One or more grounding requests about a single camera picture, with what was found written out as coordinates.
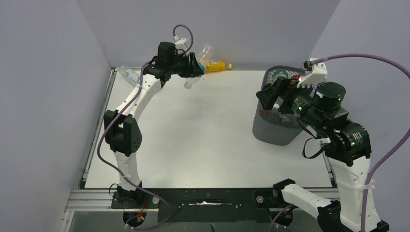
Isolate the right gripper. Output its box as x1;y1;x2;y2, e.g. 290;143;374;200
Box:
255;75;325;131

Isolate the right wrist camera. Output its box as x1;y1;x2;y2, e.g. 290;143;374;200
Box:
297;58;328;88

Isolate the yellow juice bottle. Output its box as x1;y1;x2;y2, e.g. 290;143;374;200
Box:
205;60;233;73

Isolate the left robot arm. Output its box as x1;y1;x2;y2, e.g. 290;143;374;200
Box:
103;42;204;202

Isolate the green tinted bottle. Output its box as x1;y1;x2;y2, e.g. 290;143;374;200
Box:
272;69;289;83

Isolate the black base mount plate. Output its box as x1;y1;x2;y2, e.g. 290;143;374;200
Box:
111;188;287;224

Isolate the clear bottle white blue label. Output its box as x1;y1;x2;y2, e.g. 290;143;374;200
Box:
118;65;140;87

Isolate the aluminium frame rail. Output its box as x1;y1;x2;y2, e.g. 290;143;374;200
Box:
58;188;354;232

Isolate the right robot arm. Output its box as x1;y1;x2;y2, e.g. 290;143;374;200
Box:
256;77;389;232

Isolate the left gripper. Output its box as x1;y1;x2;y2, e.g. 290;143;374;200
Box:
169;52;204;78

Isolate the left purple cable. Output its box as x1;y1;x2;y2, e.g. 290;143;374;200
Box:
96;24;194;231

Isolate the grey mesh waste bin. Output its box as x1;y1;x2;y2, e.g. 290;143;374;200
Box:
252;66;305;145

